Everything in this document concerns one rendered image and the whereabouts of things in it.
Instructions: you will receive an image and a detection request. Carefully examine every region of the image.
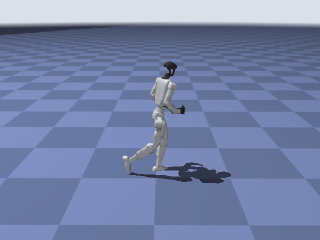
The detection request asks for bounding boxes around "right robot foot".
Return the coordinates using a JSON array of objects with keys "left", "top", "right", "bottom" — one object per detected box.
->
[{"left": 122, "top": 155, "right": 131, "bottom": 173}]

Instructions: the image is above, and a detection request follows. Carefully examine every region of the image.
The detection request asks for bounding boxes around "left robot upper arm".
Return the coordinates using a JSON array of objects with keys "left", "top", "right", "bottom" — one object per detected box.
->
[{"left": 150, "top": 77, "right": 160, "bottom": 99}]

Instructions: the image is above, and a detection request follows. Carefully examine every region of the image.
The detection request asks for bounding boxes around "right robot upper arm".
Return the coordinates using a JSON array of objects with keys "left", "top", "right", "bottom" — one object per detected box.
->
[{"left": 163, "top": 81, "right": 177, "bottom": 106}]

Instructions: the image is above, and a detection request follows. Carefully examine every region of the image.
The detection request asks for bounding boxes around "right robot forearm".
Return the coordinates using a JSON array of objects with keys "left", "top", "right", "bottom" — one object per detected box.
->
[{"left": 166, "top": 101, "right": 181, "bottom": 114}]

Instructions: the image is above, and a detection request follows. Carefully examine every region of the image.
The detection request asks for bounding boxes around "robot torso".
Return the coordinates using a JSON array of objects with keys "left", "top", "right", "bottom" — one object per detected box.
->
[{"left": 152, "top": 77, "right": 174, "bottom": 121}]

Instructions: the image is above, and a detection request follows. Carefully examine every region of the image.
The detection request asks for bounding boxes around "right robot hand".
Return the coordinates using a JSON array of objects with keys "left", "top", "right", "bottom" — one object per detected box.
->
[{"left": 177, "top": 105, "right": 185, "bottom": 114}]

